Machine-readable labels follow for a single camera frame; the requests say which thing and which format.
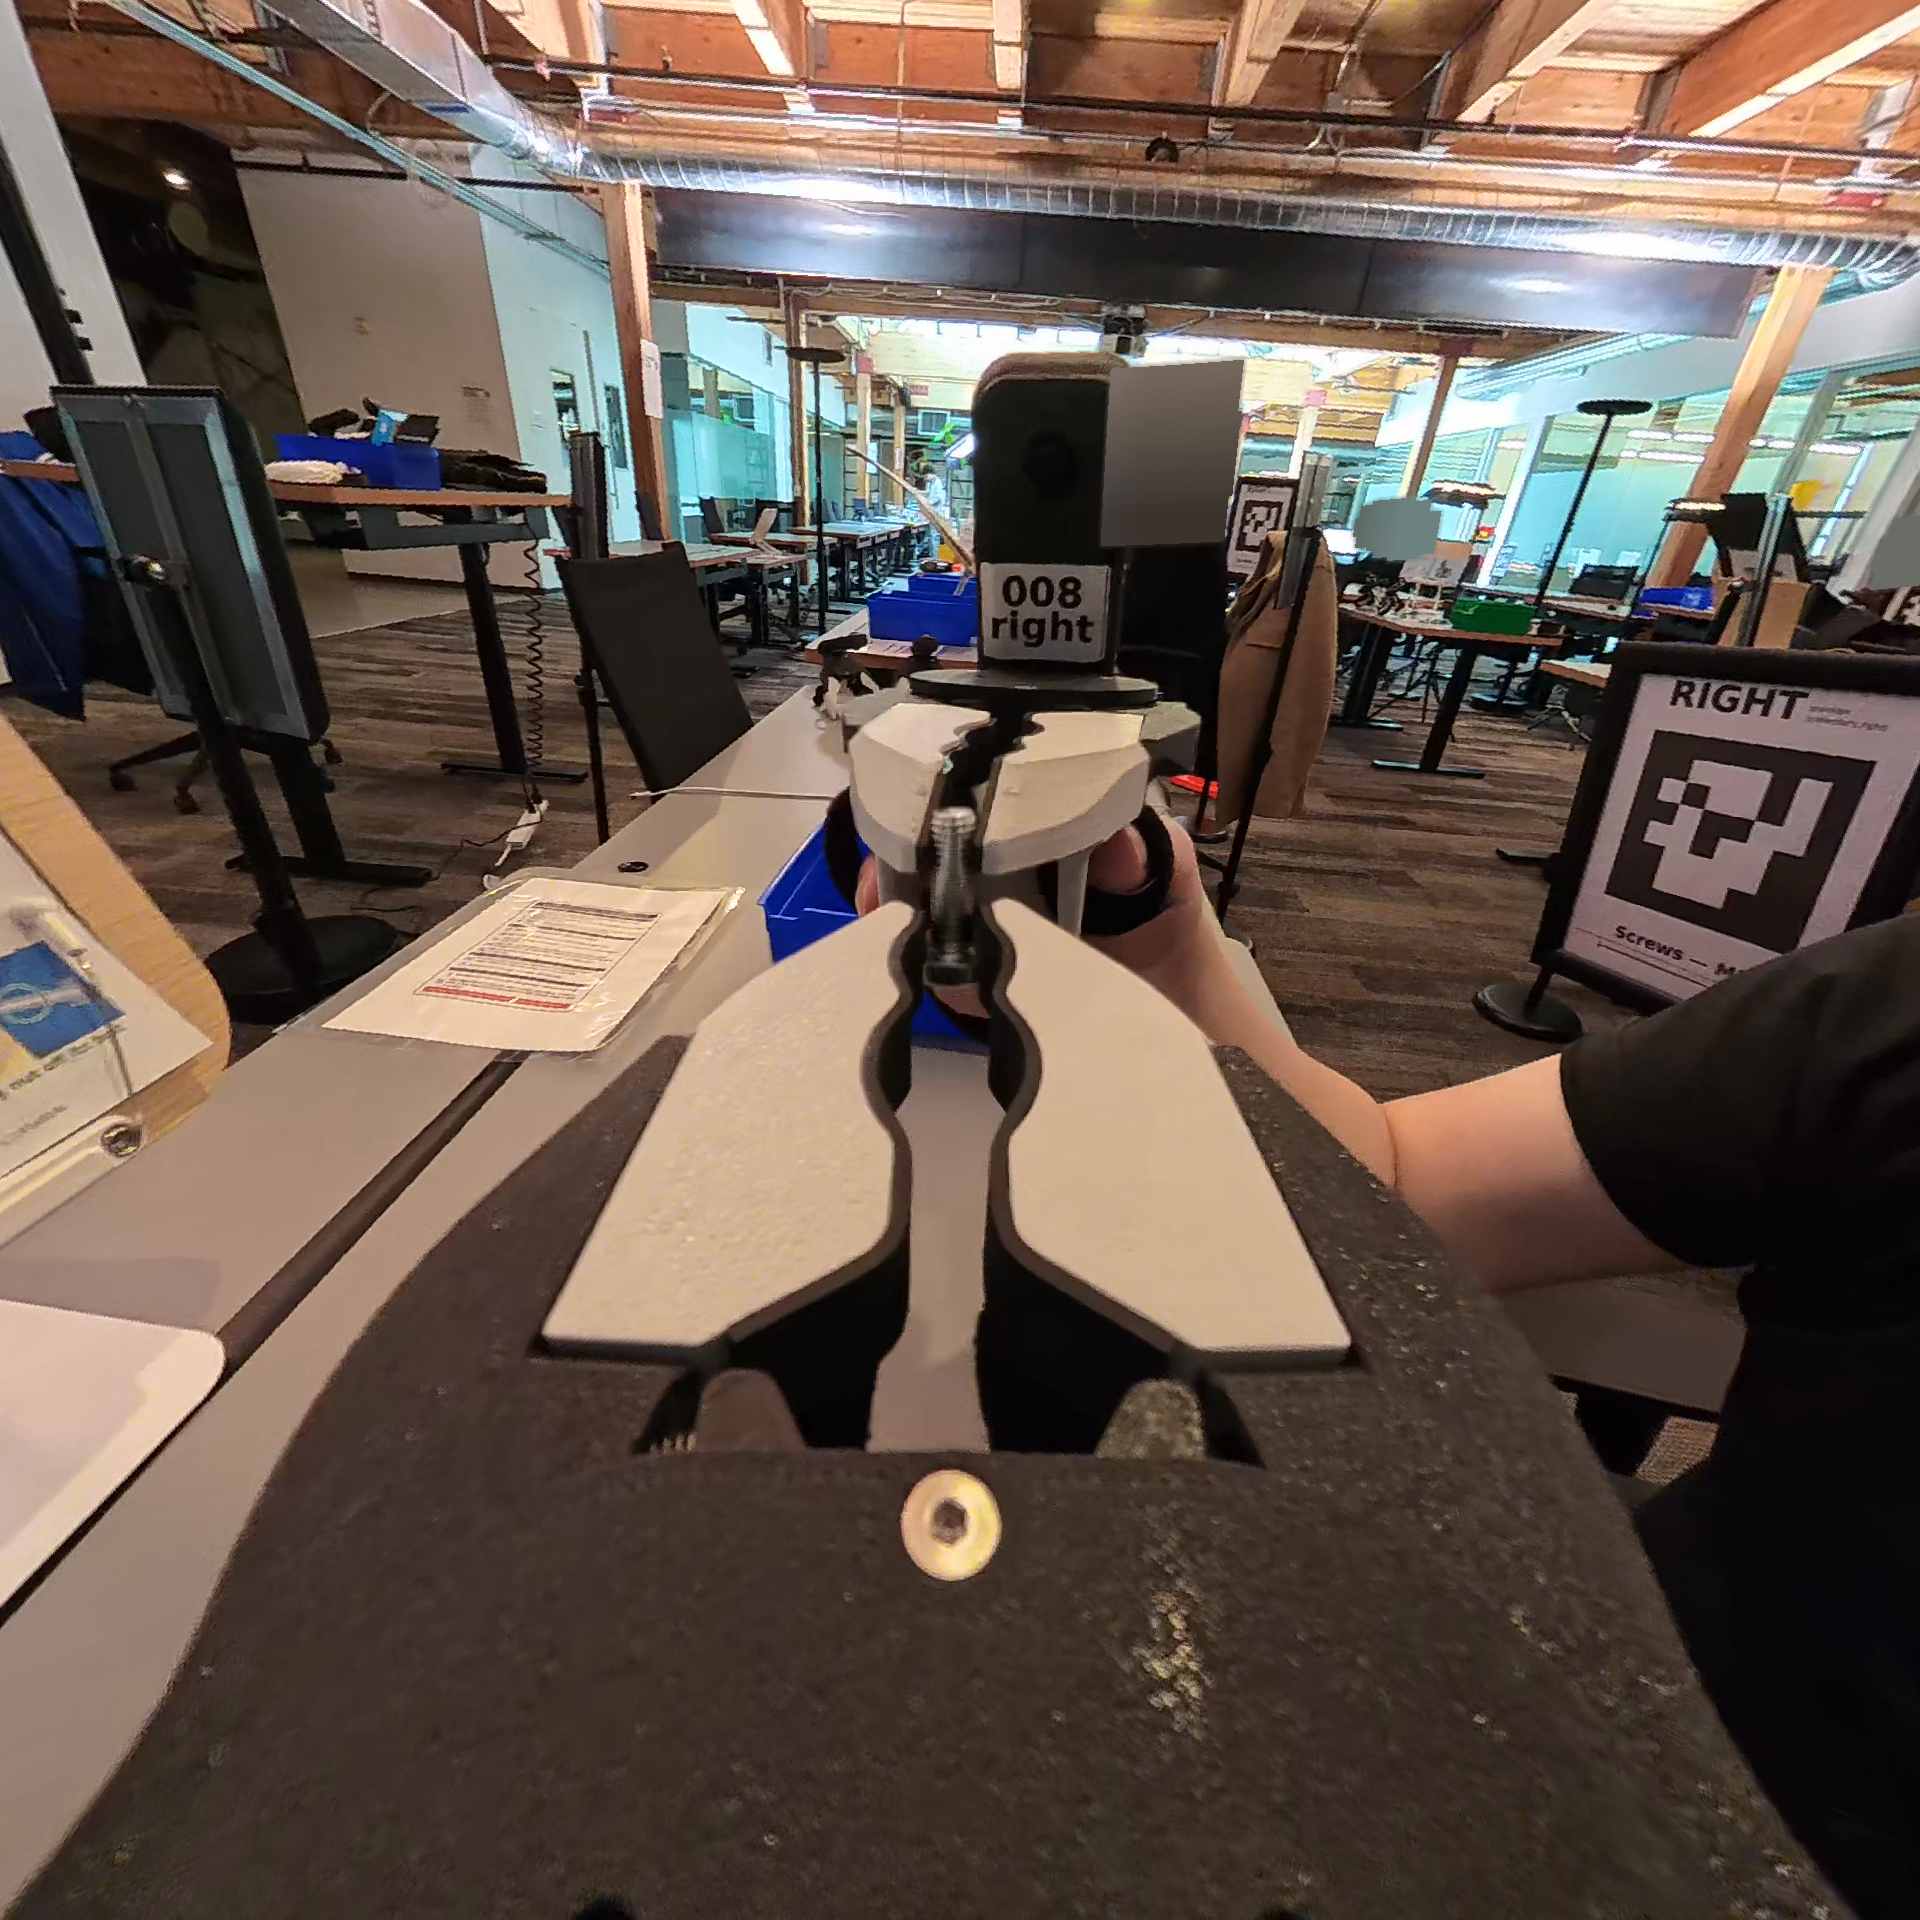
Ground black round stand base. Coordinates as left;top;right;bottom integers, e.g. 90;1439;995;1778
200;912;400;1026

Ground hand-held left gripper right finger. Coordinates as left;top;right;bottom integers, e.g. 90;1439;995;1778
978;896;1360;1455

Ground black metal rolling stand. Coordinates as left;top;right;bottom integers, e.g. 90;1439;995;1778
52;382;436;1025

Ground tan coat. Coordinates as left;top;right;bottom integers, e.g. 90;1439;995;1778
1219;527;1341;825

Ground white paper sheet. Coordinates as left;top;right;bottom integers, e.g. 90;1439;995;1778
323;879;746;1056

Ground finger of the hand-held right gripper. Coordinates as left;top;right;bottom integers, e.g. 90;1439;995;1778
848;705;976;875
976;719;1156;875

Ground instruction board on stand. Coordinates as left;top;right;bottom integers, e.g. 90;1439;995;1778
0;840;213;1192

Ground small marker sign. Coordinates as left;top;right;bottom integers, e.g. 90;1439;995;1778
1227;479;1300;582

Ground blue garment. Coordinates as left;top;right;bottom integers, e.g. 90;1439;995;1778
0;433;91;726

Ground blue plastic bin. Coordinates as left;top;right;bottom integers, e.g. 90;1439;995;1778
759;825;991;1052

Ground wooden document stand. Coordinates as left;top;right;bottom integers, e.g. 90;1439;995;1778
0;719;234;1614

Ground wooden support post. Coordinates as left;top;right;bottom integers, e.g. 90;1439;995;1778
1640;268;1836;594
598;180;677;544

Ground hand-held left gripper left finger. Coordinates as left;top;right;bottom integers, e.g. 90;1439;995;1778
539;902;922;1455

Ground silver hex bolt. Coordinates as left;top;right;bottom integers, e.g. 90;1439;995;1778
919;804;991;1022

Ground black easel stand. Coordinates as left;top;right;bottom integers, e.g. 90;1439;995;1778
1475;961;1586;1048

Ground wooden standing desk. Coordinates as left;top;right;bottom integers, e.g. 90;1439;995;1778
269;479;589;785

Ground framed marker sign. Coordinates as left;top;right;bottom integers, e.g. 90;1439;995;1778
1528;642;1920;1011

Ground blue storage bin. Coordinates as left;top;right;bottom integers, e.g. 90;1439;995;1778
866;575;986;647
274;433;445;491

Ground person's right hand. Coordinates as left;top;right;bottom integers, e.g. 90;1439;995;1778
854;816;1343;1081

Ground black coiled cable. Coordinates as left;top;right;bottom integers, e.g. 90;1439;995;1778
516;540;551;811

